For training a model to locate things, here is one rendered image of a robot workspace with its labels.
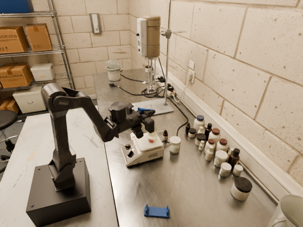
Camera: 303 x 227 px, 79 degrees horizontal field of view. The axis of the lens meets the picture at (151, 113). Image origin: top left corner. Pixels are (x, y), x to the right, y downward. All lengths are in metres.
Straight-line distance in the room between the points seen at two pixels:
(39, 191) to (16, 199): 0.20
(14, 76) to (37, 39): 0.57
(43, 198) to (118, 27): 2.76
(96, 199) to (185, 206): 0.37
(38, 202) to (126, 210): 0.32
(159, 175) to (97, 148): 0.38
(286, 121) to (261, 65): 0.25
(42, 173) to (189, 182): 0.62
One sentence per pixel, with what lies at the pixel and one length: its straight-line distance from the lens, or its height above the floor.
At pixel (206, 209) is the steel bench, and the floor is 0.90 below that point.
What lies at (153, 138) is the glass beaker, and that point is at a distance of 0.92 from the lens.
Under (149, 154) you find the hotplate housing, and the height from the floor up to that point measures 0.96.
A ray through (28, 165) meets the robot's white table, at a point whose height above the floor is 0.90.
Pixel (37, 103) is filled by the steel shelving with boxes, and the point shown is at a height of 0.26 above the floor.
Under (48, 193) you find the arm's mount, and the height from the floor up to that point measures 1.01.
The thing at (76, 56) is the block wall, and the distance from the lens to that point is 3.25.
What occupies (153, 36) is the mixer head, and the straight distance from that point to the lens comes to 1.14.
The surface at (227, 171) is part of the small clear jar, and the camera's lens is 0.95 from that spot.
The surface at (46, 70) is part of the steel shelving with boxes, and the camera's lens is 3.01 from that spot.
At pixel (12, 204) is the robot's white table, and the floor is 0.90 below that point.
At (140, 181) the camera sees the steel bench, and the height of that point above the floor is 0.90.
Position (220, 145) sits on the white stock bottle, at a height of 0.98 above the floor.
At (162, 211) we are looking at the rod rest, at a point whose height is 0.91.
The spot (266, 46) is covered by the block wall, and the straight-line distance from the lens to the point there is 0.90.
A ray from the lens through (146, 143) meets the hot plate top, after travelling 0.94.
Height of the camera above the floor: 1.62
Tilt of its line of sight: 33 degrees down
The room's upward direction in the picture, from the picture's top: straight up
